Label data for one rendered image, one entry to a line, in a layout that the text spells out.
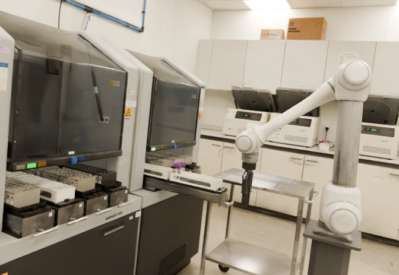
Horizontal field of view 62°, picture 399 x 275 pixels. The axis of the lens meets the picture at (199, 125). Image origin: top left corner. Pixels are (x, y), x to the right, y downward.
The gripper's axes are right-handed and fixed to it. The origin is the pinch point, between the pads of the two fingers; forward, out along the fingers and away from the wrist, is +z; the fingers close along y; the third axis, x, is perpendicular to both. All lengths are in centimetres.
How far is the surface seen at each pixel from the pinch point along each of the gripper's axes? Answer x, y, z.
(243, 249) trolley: -14, -54, 52
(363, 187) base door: 61, -229, 25
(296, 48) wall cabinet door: -32, -258, -129
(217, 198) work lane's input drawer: -13.8, 6.8, 0.9
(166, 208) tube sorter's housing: -53, -7, 19
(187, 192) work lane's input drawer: -31.9, 6.8, 1.7
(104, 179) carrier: -60, 44, -7
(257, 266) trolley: 2, -35, 52
